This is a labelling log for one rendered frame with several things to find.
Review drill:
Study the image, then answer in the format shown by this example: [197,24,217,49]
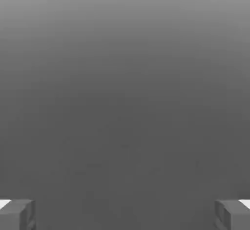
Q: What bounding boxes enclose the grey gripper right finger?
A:
[214,198,250,230]

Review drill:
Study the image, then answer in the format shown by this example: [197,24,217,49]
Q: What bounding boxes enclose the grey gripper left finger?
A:
[0,198,37,230]

